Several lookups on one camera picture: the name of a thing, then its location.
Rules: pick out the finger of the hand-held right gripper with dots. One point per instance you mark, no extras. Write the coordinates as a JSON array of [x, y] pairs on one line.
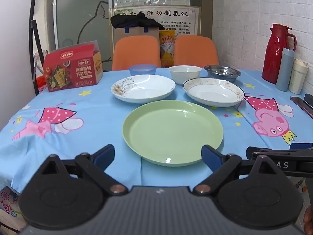
[[273, 151]]

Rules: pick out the red floral cloth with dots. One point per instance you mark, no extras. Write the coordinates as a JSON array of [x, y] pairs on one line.
[[40, 82]]

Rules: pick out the calligraphy wall poster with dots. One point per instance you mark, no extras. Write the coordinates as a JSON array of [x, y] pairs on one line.
[[178, 19]]

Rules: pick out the cream cup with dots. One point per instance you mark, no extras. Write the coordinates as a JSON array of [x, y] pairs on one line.
[[298, 78]]

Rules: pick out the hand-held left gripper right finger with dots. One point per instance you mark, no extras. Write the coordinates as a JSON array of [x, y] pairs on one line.
[[211, 159]]

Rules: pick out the stainless steel bowl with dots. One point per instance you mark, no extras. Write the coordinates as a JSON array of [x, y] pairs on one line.
[[221, 72]]

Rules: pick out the frosted glass door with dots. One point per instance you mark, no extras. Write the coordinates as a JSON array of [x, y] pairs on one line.
[[73, 12]]

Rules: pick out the dark flat device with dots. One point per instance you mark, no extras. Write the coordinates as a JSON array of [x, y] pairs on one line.
[[303, 104]]

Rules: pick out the grey-blue tumbler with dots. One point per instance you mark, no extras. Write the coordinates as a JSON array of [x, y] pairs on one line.
[[285, 71]]

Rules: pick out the white gold-rimmed plate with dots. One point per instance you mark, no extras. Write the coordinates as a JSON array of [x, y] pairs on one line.
[[212, 94]]

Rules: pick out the black pole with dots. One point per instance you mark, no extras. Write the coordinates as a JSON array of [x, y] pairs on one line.
[[34, 29]]

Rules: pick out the yellow printed bag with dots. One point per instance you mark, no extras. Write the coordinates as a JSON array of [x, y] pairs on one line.
[[167, 46]]

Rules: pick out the light green plate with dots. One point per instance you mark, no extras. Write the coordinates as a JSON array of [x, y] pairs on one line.
[[171, 129]]

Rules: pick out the orange chair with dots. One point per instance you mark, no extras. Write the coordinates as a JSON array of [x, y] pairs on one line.
[[135, 51], [195, 51]]

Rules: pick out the blue plastic bowl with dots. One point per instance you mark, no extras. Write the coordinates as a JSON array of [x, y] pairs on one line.
[[141, 70]]

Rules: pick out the white floral plate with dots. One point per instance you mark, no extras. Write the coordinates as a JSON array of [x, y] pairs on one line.
[[146, 88]]

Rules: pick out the red cracker box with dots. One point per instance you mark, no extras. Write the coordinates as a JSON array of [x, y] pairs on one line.
[[71, 73]]

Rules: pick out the white bowl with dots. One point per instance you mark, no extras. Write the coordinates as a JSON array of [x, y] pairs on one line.
[[184, 74]]

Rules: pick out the colourful patterned box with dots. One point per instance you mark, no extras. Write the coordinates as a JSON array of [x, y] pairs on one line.
[[6, 200]]

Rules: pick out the blue cartoon tablecloth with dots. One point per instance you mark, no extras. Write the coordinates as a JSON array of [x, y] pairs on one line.
[[85, 117]]

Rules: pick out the red thermos jug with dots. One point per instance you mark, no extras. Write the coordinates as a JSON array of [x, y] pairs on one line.
[[273, 53]]

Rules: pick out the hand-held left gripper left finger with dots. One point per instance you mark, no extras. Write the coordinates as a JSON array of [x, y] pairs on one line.
[[105, 155]]

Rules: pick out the black cloth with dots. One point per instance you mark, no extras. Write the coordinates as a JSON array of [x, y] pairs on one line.
[[132, 20]]

